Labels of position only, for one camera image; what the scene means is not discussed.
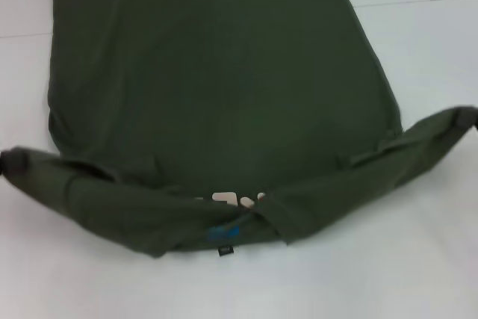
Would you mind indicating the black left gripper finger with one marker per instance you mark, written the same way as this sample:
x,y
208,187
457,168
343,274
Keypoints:
x,y
14,162

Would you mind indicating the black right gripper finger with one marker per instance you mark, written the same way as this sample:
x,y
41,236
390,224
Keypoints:
x,y
467,117

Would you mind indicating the dark green FREE t-shirt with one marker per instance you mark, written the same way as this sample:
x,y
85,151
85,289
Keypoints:
x,y
224,72

